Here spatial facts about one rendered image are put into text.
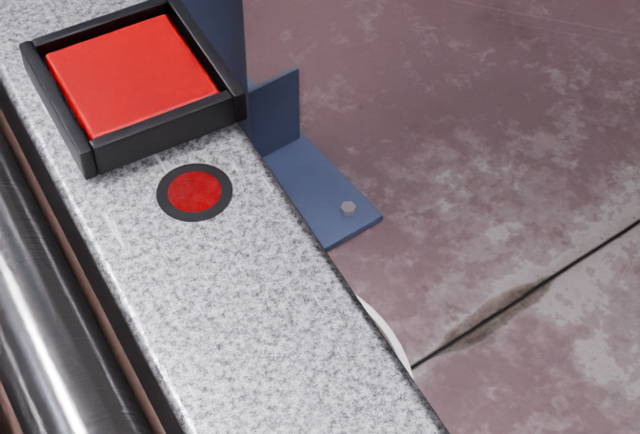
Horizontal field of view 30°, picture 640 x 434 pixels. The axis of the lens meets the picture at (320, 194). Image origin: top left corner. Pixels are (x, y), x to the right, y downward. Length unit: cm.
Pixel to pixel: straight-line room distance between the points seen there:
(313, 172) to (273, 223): 122
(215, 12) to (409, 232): 46
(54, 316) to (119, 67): 13
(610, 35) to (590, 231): 41
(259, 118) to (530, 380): 51
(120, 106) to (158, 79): 2
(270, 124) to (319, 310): 124
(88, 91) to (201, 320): 12
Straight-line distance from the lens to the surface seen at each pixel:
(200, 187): 50
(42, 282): 48
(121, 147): 50
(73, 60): 54
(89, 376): 45
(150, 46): 54
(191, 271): 47
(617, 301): 163
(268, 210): 49
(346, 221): 165
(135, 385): 50
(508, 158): 176
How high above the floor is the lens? 129
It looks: 50 degrees down
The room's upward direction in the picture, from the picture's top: straight up
